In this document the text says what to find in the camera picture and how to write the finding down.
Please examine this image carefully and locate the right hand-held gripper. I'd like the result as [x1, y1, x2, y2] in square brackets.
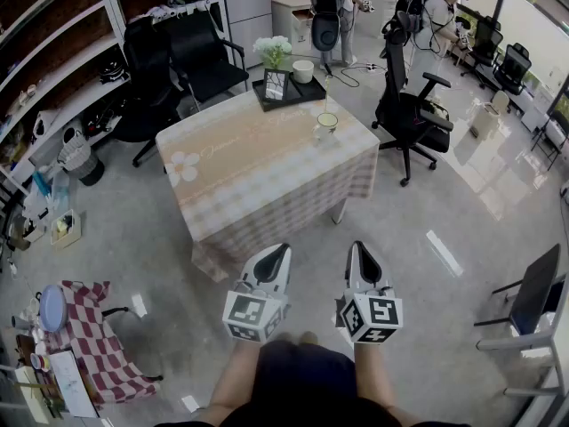
[338, 241, 405, 344]

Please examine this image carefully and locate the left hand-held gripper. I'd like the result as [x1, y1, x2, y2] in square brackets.
[221, 243, 293, 344]

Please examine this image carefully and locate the clear glass cup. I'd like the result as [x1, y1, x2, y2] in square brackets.
[312, 112, 340, 144]

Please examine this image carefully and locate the person's left forearm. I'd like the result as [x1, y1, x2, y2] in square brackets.
[195, 339, 261, 426]

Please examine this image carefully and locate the person's right forearm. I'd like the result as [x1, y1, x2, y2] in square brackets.
[353, 341, 441, 426]

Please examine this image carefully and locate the person's dark blue clothing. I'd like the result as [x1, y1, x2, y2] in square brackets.
[255, 338, 357, 402]

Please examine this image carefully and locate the table with floral tablecloth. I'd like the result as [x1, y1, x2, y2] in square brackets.
[155, 85, 381, 284]

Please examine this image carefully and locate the tall black office chair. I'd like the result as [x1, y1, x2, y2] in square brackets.
[371, 11, 454, 189]

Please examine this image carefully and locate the small white flower bunch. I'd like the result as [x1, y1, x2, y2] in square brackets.
[421, 100, 448, 122]

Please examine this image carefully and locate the dark grey chair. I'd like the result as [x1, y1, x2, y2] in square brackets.
[473, 243, 564, 337]

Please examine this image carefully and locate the black tray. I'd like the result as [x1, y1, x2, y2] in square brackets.
[252, 74, 328, 113]

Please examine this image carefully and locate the red checked cloth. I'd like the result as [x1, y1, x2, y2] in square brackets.
[44, 280, 161, 407]

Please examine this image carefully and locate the white trash can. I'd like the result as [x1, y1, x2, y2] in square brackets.
[469, 90, 511, 140]

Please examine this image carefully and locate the white ceramic mug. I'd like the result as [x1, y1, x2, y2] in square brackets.
[292, 60, 316, 85]

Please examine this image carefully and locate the small white box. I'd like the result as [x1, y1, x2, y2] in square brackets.
[50, 209, 83, 251]

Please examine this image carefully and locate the black visitor chair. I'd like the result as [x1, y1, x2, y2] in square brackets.
[168, 13, 250, 113]

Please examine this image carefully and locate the blue plate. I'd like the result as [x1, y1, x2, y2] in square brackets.
[38, 284, 68, 333]

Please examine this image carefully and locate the grey woven basket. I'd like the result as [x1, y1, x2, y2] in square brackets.
[57, 129, 106, 186]

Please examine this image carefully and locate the white flower bouquet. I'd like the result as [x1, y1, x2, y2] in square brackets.
[252, 36, 293, 71]

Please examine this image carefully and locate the white sheet board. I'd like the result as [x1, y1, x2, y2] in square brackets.
[48, 349, 99, 419]

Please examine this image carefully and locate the black office chair with headrest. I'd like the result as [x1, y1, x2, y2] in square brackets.
[113, 15, 183, 168]

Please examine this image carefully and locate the clear plastic bag pile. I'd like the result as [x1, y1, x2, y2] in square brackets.
[21, 166, 72, 239]

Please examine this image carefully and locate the white desk with drawer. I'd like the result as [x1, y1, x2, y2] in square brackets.
[270, 0, 313, 57]

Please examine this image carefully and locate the black white striped item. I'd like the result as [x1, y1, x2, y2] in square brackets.
[100, 60, 130, 86]

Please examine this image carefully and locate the black mesh office chair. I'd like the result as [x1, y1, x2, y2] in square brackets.
[461, 15, 504, 91]
[493, 42, 533, 97]

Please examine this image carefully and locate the grey cabinet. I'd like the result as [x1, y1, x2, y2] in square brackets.
[220, 0, 273, 68]

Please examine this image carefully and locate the white bag with black print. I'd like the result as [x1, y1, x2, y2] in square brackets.
[30, 109, 61, 144]

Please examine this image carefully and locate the black picture frame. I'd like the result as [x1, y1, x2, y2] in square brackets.
[261, 68, 291, 102]

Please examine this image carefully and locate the white wall shelf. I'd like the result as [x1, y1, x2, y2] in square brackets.
[0, 0, 130, 195]

